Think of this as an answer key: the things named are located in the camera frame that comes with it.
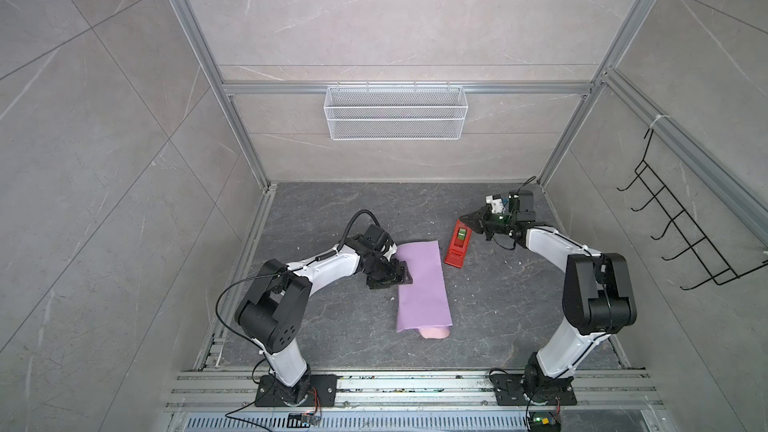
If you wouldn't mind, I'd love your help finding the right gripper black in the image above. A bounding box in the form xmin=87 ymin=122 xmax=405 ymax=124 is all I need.
xmin=460 ymin=204 xmax=517 ymax=241

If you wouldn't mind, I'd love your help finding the red tape dispenser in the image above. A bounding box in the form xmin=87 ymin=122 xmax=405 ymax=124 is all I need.
xmin=444 ymin=220 xmax=472 ymax=268

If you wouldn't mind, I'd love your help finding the pink wrapping paper sheet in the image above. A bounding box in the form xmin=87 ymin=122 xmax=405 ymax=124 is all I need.
xmin=395 ymin=241 xmax=453 ymax=340

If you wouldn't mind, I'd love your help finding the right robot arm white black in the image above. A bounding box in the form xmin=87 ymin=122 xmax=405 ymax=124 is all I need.
xmin=460 ymin=189 xmax=638 ymax=405

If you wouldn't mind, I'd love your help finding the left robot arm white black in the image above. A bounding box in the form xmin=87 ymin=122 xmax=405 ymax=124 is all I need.
xmin=234 ymin=224 xmax=413 ymax=403

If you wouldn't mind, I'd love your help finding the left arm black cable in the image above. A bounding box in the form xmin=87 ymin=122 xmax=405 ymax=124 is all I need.
xmin=213 ymin=209 xmax=380 ymax=373

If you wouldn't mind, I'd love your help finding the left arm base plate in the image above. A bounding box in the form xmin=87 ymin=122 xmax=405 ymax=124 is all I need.
xmin=255 ymin=374 xmax=339 ymax=408

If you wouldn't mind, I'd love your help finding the white wire mesh basket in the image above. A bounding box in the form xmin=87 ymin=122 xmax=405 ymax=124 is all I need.
xmin=323 ymin=85 xmax=469 ymax=141

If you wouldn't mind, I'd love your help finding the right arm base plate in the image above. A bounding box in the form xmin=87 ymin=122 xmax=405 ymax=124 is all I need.
xmin=489 ymin=372 xmax=577 ymax=406

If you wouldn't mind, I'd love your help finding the aluminium rail base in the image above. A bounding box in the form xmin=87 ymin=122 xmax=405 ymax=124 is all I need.
xmin=163 ymin=368 xmax=675 ymax=431

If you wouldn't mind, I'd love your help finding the black wire hook rack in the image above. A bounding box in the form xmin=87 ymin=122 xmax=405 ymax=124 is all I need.
xmin=616 ymin=129 xmax=767 ymax=291

